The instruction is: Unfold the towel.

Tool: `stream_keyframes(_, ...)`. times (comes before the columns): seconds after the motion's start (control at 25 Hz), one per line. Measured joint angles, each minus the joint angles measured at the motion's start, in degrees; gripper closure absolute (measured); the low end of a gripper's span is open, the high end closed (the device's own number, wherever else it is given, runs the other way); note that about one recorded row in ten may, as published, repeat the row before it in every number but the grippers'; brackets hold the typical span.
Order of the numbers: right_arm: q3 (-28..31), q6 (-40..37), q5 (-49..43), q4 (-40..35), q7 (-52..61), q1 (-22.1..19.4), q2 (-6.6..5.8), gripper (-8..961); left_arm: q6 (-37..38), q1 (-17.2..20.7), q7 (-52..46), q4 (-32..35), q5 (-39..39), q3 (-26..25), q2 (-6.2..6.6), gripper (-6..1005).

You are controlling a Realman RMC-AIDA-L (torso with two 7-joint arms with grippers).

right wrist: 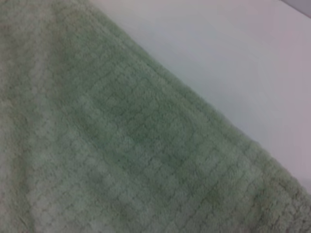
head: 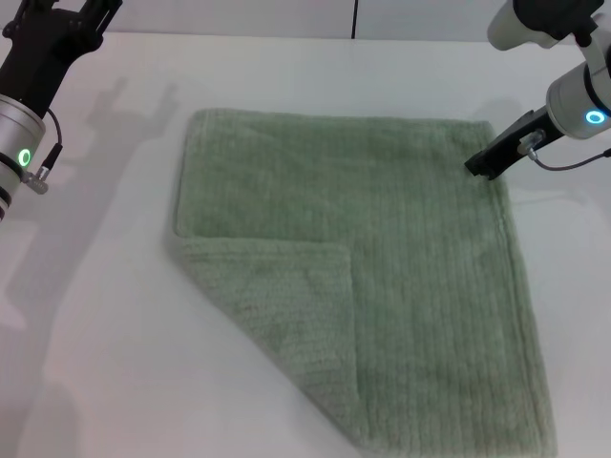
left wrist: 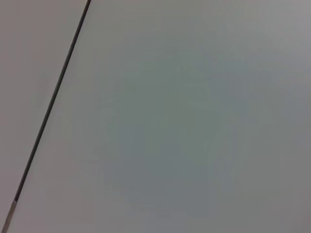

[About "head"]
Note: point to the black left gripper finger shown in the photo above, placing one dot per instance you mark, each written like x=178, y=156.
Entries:
x=102, y=12
x=28, y=7

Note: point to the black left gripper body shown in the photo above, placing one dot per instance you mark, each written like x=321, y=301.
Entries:
x=38, y=52

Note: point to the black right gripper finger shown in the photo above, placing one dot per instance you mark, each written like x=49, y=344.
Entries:
x=478, y=164
x=492, y=172

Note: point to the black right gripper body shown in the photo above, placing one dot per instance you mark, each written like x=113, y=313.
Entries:
x=518, y=140

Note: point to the green terry towel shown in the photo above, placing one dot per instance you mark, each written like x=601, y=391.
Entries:
x=363, y=229

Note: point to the right wrist camera housing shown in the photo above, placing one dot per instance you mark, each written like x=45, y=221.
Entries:
x=506, y=24

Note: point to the black vertical wall strip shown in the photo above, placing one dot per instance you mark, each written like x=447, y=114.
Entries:
x=354, y=19

